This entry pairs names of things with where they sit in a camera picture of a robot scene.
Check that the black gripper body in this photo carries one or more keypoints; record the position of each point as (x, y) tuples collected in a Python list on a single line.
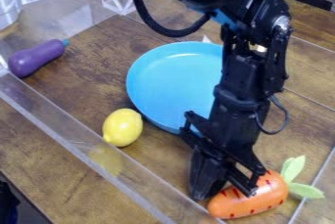
[(228, 133)]

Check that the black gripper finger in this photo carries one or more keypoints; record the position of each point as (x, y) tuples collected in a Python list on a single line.
[(244, 183), (207, 175)]

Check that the orange toy carrot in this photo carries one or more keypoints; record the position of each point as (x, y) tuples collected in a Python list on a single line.
[(274, 186)]

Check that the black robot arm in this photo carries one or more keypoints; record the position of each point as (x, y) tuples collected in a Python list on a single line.
[(254, 32)]

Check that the blue round plate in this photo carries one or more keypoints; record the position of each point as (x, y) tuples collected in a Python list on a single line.
[(170, 81)]

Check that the yellow toy lemon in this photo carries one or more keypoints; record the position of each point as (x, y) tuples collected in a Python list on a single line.
[(122, 127)]

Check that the purple toy eggplant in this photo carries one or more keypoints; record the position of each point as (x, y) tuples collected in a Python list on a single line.
[(27, 61)]

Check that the clear acrylic barrier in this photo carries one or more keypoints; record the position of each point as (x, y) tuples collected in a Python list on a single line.
[(83, 182)]

